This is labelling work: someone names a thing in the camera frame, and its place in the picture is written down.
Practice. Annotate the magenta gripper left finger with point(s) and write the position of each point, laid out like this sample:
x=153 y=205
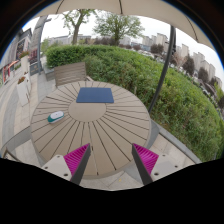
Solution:
x=70 y=167

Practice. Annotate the green hedge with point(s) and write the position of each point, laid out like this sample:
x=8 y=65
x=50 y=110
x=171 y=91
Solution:
x=181 y=107

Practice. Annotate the blue mouse pad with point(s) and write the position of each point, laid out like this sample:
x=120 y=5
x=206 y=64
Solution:
x=95 y=95

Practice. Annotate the beige patio umbrella canopy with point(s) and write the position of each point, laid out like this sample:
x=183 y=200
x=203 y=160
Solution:
x=156 y=9

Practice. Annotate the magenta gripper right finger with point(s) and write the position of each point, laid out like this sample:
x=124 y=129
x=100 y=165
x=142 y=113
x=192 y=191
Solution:
x=152 y=166

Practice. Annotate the black curved umbrella pole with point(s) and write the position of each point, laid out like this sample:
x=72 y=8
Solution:
x=170 y=52

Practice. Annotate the white planter near building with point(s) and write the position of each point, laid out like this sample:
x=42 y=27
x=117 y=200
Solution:
x=24 y=58

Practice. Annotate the white planter with flowers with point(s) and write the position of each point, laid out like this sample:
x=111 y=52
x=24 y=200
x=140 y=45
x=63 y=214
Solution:
x=23 y=90

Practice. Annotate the round slatted wooden table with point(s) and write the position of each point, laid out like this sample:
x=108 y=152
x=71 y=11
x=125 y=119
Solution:
x=109 y=128

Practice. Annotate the white and teal mouse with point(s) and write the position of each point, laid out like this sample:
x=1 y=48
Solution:
x=56 y=116

